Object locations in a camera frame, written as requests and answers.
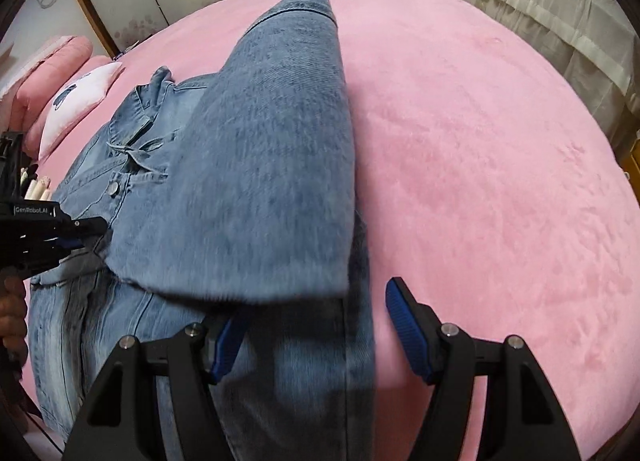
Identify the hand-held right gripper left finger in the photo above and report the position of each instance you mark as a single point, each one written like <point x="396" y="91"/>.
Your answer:
<point x="226" y="348"/>

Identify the pink plush blanket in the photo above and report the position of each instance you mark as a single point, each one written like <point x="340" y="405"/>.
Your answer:
<point x="475" y="166"/>

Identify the pink folded quilt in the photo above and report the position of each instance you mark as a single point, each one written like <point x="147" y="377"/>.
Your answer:
<point x="55" y="76"/>

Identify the person's left hand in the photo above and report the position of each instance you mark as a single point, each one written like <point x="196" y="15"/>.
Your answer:
<point x="12" y="311"/>

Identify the white printed pillow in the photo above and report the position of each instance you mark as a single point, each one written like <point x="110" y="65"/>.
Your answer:
<point x="75" y="101"/>

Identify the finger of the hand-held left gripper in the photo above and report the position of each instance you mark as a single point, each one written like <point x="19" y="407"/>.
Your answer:
<point x="85" y="227"/>
<point x="70" y="253"/>

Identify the blue denim jacket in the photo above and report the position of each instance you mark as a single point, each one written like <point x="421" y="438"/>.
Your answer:
<point x="260" y="151"/>

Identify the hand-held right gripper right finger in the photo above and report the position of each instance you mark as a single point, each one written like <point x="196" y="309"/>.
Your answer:
<point x="407" y="331"/>

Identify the beige curtain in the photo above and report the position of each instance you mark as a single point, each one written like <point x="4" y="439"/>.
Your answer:
<point x="550" y="6"/>

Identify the stack of folded clothes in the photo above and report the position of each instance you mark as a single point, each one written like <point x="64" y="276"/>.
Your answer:
<point x="37" y="186"/>

